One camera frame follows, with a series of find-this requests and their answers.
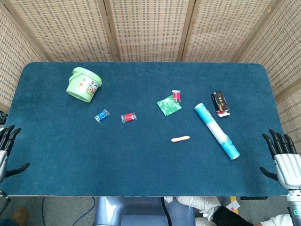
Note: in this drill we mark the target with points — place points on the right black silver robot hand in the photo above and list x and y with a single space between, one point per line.
288 169

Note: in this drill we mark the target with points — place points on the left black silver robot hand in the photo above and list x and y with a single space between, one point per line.
3 160

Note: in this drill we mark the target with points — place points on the orange sausage stick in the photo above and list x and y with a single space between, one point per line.
180 139

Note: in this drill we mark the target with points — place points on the blue candy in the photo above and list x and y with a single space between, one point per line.
101 115

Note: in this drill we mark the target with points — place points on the red candy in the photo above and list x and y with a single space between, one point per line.
129 117

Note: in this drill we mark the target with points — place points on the small red packet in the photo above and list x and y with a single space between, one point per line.
176 95

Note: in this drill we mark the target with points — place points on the white sleeve of person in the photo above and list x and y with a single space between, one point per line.
275 221

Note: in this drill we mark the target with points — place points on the brown shoe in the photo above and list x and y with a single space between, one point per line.
20 215

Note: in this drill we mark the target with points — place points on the white red paper tag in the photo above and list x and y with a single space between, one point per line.
233 206

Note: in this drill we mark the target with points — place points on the black trouser leg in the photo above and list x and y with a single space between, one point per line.
229 217

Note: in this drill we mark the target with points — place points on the white teal rolled tube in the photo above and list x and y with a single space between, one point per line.
215 129

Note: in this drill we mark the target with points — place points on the red white crumpled wrapper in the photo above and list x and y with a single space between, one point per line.
223 114

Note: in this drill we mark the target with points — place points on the white sneaker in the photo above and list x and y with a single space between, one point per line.
200 203
202 221

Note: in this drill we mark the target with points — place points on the black box with gold print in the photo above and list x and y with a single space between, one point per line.
220 101

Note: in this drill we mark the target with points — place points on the green plastic toy bucket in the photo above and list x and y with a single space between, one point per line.
82 87

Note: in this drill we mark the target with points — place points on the blue felt table cover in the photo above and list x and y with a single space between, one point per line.
131 164

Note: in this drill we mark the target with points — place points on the green plastic packet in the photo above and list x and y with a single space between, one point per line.
168 107

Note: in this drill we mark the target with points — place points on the blue-grey robot torso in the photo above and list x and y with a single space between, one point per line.
131 212

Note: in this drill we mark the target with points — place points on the woven wooden folding screen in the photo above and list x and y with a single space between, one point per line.
150 30

